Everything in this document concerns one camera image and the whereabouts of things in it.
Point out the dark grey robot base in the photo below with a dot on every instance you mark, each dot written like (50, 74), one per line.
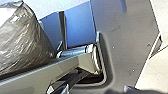
(126, 40)

